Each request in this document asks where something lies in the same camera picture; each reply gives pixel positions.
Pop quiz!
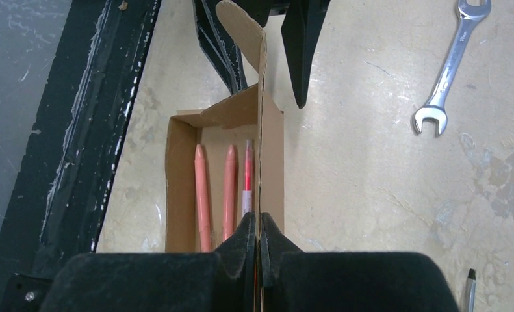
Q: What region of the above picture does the brown cardboard box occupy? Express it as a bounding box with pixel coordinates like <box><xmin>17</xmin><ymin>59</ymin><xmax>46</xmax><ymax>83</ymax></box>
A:
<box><xmin>165</xmin><ymin>1</ymin><xmax>285</xmax><ymax>253</ymax></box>

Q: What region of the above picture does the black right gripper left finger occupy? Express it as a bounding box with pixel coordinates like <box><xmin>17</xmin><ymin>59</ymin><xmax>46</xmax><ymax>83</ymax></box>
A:
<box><xmin>40</xmin><ymin>212</ymin><xmax>256</xmax><ymax>311</ymax></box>

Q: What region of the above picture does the silver open-end wrench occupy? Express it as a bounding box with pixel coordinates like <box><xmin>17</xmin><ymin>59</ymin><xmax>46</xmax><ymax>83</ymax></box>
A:
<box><xmin>411</xmin><ymin>0</ymin><xmax>492</xmax><ymax>137</ymax></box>

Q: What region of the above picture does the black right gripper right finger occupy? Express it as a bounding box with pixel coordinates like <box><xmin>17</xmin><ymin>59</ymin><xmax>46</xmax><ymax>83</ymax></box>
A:
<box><xmin>260</xmin><ymin>213</ymin><xmax>459</xmax><ymax>311</ymax></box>

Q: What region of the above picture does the red pen with white label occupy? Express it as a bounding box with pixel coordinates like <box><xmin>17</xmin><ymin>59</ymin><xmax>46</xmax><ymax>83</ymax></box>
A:
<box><xmin>242</xmin><ymin>140</ymin><xmax>253</xmax><ymax>214</ymax></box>

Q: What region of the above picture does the salmon pen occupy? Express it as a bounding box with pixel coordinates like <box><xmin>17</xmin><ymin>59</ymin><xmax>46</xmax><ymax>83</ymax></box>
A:
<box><xmin>194</xmin><ymin>144</ymin><xmax>212</xmax><ymax>253</ymax></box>
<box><xmin>222</xmin><ymin>145</ymin><xmax>237</xmax><ymax>242</ymax></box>

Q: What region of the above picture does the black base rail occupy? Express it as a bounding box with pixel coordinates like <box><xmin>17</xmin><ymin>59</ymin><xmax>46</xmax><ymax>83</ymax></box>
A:
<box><xmin>0</xmin><ymin>1</ymin><xmax>161</xmax><ymax>308</ymax></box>

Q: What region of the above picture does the yellow black screwdriver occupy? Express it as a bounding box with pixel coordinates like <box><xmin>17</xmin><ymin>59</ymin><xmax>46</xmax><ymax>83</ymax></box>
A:
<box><xmin>464</xmin><ymin>268</ymin><xmax>476</xmax><ymax>312</ymax></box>

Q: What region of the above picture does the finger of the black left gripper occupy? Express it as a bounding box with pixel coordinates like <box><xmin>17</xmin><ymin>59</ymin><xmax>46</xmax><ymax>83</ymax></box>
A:
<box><xmin>281</xmin><ymin>0</ymin><xmax>330</xmax><ymax>109</ymax></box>
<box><xmin>192</xmin><ymin>0</ymin><xmax>248</xmax><ymax>94</ymax></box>

